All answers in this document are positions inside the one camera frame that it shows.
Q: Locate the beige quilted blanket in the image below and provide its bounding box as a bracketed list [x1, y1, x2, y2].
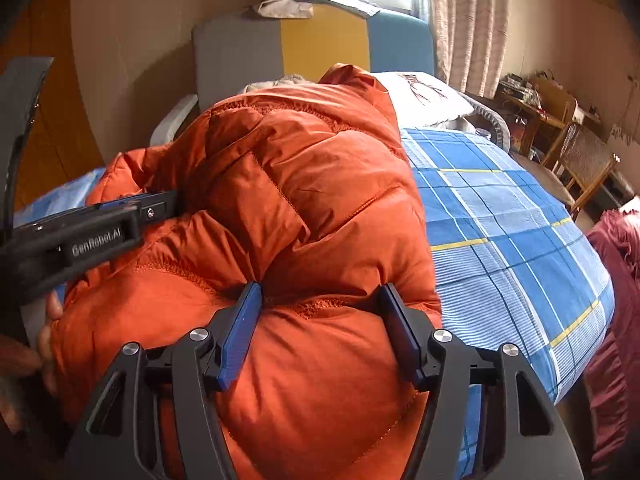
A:
[242, 74, 311, 93]

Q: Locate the wooden chair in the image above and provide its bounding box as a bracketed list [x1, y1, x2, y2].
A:
[511, 122, 620, 220]

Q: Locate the striped pink curtain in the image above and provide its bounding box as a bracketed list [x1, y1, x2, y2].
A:
[430, 0, 511, 98]

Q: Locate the orange down jacket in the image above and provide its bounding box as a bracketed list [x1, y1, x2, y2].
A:
[51, 64, 440, 479]

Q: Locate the maroon cloth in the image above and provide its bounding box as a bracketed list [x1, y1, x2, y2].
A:
[584, 210, 639, 479]

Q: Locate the grey yellow blue headboard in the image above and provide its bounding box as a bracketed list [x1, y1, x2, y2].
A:
[192, 3, 435, 110]

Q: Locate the wooden desk with clutter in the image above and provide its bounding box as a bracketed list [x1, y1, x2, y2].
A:
[495, 74, 606, 155]

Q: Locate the blue plaid bed sheet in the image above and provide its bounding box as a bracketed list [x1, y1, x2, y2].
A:
[12, 127, 616, 480]

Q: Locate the white printed pillow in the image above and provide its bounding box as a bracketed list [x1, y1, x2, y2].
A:
[373, 72, 474, 129]

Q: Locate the person's left hand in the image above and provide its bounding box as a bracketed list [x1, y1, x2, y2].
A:
[1, 290, 64, 434]

